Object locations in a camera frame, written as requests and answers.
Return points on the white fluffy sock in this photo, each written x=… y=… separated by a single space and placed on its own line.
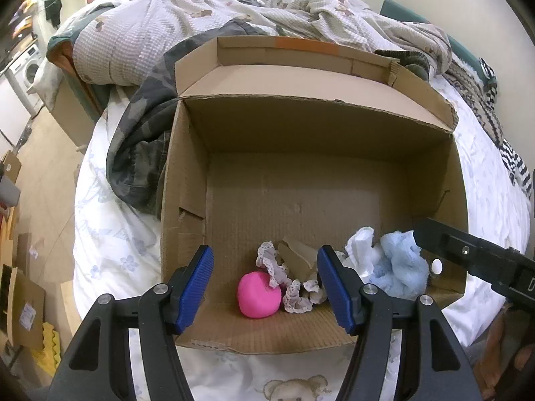
x=361 y=246

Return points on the black white striped cloth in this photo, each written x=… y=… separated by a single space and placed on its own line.
x=518 y=167

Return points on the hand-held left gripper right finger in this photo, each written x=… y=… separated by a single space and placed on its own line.
x=336 y=292

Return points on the patterned knitted blanket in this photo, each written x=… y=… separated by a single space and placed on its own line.
x=476 y=104

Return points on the brown bedside cabinet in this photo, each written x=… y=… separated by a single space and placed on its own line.
x=73 y=108

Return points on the yellow foam piece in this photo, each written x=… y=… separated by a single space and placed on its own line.
x=47 y=351

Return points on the brown cardboard box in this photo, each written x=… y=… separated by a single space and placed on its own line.
x=301 y=192

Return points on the grey bin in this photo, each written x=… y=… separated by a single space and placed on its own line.
x=9 y=192

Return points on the pink ball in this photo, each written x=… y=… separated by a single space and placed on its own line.
x=259 y=296

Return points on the white cabinet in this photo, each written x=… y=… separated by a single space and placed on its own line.
x=10 y=108

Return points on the waffle quilt with bear print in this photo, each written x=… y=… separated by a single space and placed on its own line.
x=167 y=21

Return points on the flat cardboard sheet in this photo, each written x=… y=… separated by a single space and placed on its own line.
x=27 y=305

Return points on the small cardboard box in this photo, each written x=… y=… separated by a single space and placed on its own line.
x=10 y=165

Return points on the beige lace scrunchie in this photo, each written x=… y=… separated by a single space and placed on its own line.
x=292 y=298

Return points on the light blue fluffy sock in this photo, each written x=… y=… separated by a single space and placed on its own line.
x=401 y=267

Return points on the torn cardboard piece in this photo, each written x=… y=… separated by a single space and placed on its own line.
x=299 y=259

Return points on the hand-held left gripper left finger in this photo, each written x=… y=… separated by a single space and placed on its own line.
x=194 y=292

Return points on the black white checkered cloth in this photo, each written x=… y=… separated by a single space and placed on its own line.
x=487 y=73

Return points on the green pillow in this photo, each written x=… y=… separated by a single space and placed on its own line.
x=418 y=14

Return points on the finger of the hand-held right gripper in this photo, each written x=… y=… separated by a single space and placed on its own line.
x=455 y=244

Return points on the white washing machine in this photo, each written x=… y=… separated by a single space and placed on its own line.
x=27 y=75

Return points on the black hanging garment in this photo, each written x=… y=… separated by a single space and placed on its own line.
x=53 y=6

